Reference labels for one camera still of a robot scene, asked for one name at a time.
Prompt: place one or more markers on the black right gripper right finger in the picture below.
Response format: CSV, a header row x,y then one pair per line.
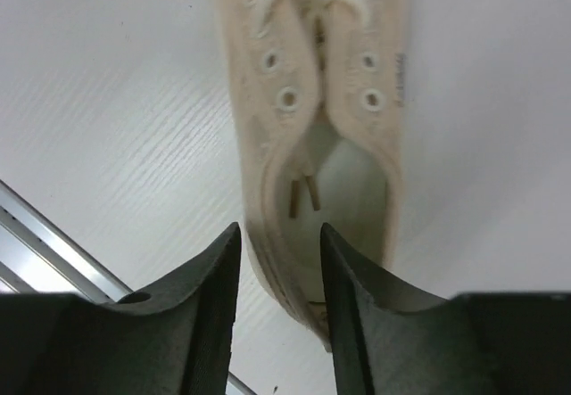
x,y
389,337

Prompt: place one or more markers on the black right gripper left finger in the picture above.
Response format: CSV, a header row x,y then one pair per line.
x,y
171,337

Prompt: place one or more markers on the beige sneaker front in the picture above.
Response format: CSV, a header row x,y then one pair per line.
x,y
317,95

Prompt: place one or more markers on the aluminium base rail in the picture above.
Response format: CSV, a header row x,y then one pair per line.
x,y
37,257

